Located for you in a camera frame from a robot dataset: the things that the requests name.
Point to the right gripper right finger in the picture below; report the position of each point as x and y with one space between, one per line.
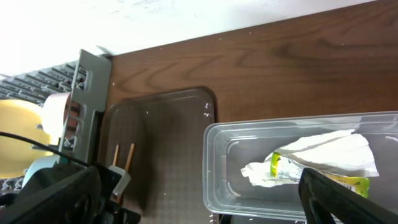
323 200

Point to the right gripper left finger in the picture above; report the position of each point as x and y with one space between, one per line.
59 195

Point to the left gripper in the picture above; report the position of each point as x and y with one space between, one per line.
112 183

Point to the light blue bowl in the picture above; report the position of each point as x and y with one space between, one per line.
40 163

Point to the wrapper and napkin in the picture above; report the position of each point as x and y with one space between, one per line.
343 156

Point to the white pink bowl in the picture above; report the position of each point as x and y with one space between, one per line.
54 113

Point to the wooden chopstick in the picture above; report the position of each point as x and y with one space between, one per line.
129 158
116 154

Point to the black waste tray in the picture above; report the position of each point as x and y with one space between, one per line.
234 219

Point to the grey dishwasher rack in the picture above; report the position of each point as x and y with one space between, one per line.
22 99

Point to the clear plastic bin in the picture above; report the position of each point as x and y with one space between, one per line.
228 147

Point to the dark brown serving tray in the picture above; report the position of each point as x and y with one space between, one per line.
167 129

